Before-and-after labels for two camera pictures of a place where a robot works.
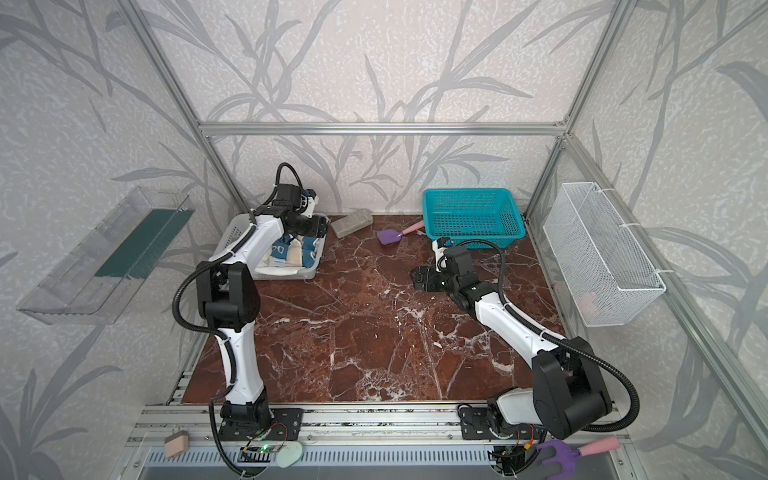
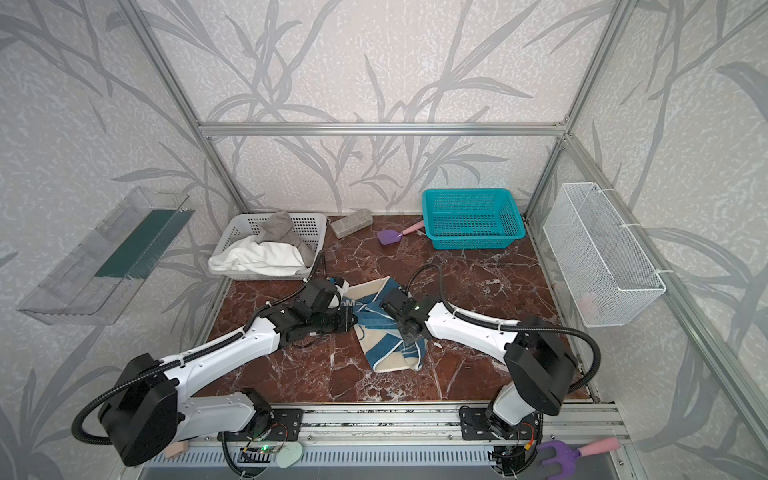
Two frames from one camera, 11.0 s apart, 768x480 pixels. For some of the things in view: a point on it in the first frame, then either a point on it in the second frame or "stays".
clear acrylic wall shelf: [96, 279] stays
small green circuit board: [263, 449] stays
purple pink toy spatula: [390, 236] stays
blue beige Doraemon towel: [292, 251] → [385, 344]
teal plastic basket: [488, 214] stays
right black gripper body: [424, 278] → [395, 312]
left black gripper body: [318, 225] → [345, 319]
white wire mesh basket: [608, 276] stays
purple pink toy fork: [564, 462] stays
